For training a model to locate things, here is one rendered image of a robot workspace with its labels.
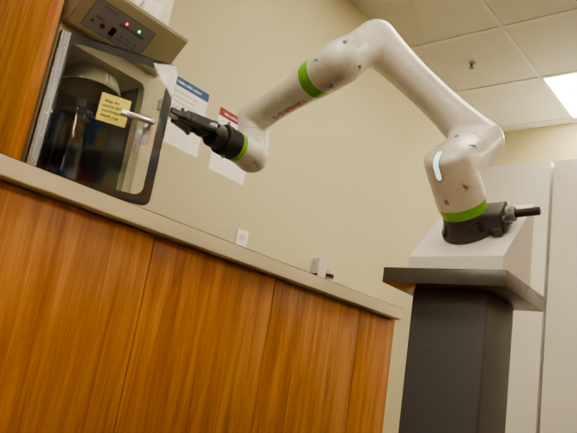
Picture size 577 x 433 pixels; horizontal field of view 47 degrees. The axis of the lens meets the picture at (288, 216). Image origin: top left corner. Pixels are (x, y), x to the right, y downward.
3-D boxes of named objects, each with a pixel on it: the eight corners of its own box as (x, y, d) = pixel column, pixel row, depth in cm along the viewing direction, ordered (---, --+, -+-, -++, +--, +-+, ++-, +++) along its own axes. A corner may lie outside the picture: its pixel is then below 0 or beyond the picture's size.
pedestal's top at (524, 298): (543, 312, 176) (544, 297, 177) (505, 286, 151) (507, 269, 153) (432, 305, 195) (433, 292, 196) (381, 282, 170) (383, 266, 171)
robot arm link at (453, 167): (501, 193, 177) (483, 129, 170) (475, 223, 167) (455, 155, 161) (458, 195, 186) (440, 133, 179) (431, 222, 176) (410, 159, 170)
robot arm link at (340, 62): (381, 63, 177) (358, 23, 175) (355, 81, 169) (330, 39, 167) (338, 89, 191) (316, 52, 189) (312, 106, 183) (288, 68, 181)
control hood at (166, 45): (60, 21, 169) (69, -12, 172) (156, 77, 193) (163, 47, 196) (86, 10, 162) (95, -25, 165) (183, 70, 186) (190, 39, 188)
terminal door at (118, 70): (24, 176, 159) (64, 30, 170) (148, 207, 170) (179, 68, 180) (25, 175, 159) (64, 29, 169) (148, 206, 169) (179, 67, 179)
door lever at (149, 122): (116, 122, 170) (118, 112, 171) (152, 132, 173) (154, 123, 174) (119, 115, 165) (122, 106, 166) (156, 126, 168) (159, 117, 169)
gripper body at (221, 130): (212, 128, 199) (190, 115, 192) (232, 124, 194) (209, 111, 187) (207, 151, 197) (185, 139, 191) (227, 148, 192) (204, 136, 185)
